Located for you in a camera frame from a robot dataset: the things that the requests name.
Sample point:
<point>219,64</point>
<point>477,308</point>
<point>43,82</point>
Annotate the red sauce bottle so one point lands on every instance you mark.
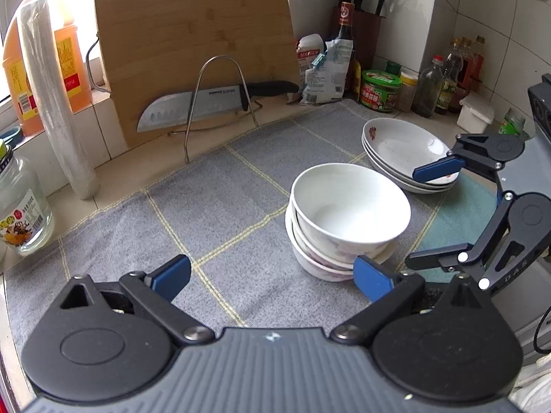
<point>478,64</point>

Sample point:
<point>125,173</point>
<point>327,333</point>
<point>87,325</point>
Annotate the large orange oil bottle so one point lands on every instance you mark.
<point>17,86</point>

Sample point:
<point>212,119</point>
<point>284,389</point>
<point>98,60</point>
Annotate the green cap bottle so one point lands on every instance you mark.
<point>512,122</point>

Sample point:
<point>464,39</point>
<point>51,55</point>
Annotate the teal binder clip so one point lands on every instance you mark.
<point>319,61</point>

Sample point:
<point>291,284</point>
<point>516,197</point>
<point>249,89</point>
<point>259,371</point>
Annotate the yellow lid jar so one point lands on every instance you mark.
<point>407,94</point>

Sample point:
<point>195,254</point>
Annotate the clear bottle red cap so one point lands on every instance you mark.
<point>426,94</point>

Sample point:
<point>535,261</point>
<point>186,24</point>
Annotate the dark red knife block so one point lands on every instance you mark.
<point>370,38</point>

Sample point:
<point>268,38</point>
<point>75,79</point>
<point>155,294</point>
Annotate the white fruit print plate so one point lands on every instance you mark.
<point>404,177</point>
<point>400,146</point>
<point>404,183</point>

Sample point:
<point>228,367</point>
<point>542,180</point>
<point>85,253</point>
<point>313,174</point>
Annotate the grey checked dish towel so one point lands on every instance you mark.
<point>129,232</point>

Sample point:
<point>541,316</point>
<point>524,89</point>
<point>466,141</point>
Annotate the bamboo cutting board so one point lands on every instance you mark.
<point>193,30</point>

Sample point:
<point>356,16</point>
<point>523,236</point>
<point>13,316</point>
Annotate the white plastic container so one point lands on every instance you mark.
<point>473,116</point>

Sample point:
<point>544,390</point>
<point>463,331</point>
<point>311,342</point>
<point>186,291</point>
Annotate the green lid sauce jar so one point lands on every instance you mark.
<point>379,94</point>

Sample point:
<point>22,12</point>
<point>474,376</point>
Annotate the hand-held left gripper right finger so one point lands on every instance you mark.
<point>372,279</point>

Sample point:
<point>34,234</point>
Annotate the small green lid jar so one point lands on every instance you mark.
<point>394,66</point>

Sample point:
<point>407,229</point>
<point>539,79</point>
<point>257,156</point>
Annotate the dark soy sauce bottle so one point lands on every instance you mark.
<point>345,21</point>

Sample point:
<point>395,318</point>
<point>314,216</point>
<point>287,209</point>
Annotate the clear glass jar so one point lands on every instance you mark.
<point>26,206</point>

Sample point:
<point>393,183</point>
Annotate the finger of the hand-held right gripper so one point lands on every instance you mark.
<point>437,170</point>
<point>434,258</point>

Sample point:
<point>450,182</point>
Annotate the white printed bag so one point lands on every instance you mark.
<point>327,81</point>

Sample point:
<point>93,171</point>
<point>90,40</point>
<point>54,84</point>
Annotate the light cloth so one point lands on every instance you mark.
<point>538,391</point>

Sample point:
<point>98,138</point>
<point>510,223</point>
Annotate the large santoku knife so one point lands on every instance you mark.
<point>172,114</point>

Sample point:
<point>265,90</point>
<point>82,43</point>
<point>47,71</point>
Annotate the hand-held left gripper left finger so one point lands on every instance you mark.
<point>172,277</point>

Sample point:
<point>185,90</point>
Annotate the plastic wrap roll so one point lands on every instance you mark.
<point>56,116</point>

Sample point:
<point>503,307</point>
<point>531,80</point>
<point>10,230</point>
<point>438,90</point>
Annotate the white red packet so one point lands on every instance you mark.
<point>308,47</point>

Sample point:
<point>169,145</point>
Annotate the white floral bowl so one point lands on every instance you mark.
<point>344,206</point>
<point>327,274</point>
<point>310,251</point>

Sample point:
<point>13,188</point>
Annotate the yellow seasoning bottle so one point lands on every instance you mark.
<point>356,77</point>

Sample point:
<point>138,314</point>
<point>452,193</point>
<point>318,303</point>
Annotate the yellow label oil bottle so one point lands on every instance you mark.
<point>447,90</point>

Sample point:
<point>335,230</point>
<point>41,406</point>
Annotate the dark condiment bottle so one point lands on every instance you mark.
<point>465,69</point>

